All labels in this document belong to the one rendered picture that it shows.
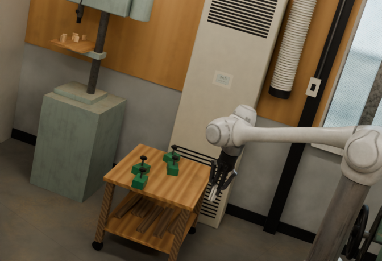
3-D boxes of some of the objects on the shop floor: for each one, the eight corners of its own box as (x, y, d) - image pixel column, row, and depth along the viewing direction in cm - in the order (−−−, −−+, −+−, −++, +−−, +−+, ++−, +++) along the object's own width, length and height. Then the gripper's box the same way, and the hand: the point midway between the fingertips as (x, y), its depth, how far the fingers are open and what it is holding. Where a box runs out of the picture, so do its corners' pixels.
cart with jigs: (125, 207, 391) (142, 128, 370) (196, 232, 382) (219, 154, 361) (87, 251, 330) (106, 160, 309) (171, 282, 320) (197, 191, 300)
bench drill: (55, 159, 435) (88, -33, 385) (123, 184, 423) (166, -11, 372) (22, 180, 391) (55, -34, 340) (96, 208, 379) (142, -9, 328)
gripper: (247, 158, 220) (228, 206, 227) (221, 143, 226) (203, 190, 233) (239, 161, 214) (219, 210, 221) (212, 145, 220) (194, 194, 227)
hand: (214, 193), depth 226 cm, fingers closed
